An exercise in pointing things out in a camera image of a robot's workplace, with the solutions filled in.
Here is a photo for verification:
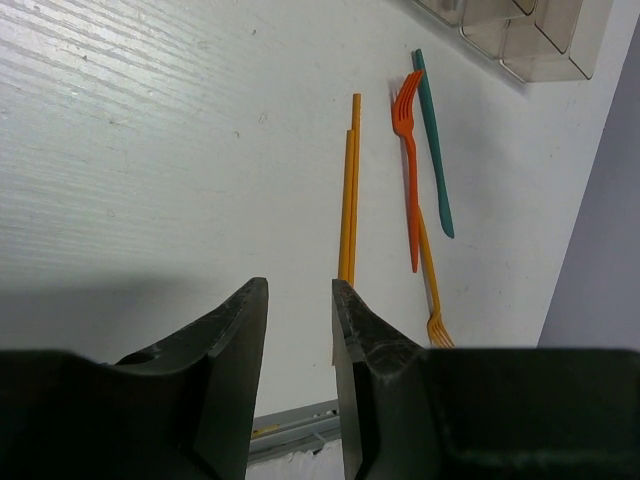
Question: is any clear four-compartment utensil organizer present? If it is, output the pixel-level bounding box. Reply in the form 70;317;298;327
416;0;613;83

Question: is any aluminium table edge rail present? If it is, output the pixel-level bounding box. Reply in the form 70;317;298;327
247;399;341;465

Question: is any red-orange plastic fork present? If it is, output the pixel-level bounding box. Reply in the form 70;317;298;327
391;70;422;273

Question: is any orange plastic chopstick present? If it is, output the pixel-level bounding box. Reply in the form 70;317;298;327
338;130;354;281
349;93;362;287

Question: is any yellow-orange fork near edge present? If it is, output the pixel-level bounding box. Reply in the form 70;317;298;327
418;209;455;348

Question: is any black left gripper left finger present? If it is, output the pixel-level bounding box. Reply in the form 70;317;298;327
1;277;269;479

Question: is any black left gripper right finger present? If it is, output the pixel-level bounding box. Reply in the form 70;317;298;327
332;280;639;479

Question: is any teal plastic knife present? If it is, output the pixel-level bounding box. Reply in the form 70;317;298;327
412;49;455;239

